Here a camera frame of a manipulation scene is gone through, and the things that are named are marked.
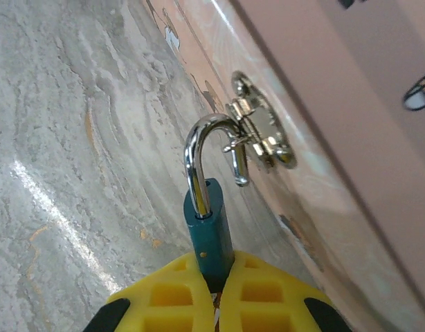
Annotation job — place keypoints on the silver hasp latch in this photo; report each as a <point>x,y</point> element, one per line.
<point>264,117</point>

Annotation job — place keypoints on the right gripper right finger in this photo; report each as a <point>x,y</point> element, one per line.
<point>268,276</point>

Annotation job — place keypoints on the pink tin box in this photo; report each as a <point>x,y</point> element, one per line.
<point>337,138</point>

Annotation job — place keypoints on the small teal padlock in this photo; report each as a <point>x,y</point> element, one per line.
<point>212,235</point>

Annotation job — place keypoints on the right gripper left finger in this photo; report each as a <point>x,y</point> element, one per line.
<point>164,273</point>

